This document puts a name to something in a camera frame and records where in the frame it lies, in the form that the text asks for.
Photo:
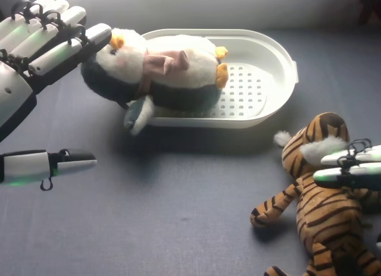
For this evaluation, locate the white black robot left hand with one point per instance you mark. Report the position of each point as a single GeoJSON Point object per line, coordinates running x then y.
{"type": "Point", "coordinates": [15, 88]}

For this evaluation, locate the grey white penguin plush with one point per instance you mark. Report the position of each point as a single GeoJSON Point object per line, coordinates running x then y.
{"type": "Point", "coordinates": [178, 65]}

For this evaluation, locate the orange striped tiger plush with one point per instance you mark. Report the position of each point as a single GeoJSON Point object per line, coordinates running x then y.
{"type": "Point", "coordinates": [327, 222]}

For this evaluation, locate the white oval plastic tray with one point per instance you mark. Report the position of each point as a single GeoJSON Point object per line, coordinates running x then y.
{"type": "Point", "coordinates": [262, 79]}

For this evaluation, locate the grey table cloth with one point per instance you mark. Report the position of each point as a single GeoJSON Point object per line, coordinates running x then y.
{"type": "Point", "coordinates": [149, 213]}

